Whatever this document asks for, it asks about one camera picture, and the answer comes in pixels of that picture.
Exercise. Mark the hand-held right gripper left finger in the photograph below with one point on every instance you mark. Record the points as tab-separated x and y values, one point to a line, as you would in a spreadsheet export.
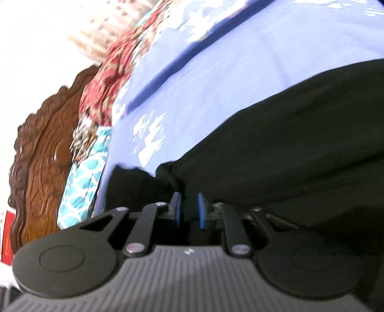
177	210

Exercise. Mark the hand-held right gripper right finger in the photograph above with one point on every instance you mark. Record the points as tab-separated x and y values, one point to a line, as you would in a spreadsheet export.
202	213

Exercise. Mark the black pants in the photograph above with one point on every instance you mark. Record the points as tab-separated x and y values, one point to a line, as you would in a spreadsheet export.
270	150

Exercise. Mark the teal patterned quilt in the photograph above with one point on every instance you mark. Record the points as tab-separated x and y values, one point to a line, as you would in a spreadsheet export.
81	186

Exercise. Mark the grey patterned scarf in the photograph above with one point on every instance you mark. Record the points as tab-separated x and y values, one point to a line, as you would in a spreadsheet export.
84	138

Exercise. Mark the carved wooden headboard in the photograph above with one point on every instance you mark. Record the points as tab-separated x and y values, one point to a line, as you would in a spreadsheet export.
42	168

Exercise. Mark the red floral blanket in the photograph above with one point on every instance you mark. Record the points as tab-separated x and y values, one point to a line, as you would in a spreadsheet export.
111	78

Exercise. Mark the blue printed bedsheet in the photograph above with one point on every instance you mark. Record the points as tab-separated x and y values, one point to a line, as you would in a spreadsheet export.
240	60

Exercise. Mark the red box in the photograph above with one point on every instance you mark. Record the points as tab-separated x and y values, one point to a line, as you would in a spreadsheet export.
6	237

